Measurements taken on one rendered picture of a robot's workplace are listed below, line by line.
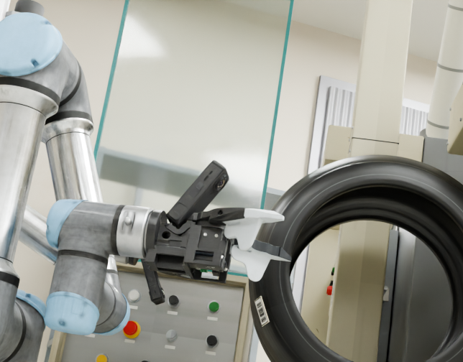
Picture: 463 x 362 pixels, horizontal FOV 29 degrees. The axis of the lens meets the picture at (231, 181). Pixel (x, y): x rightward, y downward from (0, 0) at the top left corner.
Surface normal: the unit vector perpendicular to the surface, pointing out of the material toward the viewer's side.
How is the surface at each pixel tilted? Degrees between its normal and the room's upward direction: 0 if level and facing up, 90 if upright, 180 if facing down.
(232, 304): 90
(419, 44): 180
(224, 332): 90
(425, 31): 180
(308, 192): 83
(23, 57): 84
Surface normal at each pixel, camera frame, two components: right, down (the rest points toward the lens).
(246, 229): -0.63, -0.43
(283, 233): -0.21, -0.37
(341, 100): 0.29, -0.25
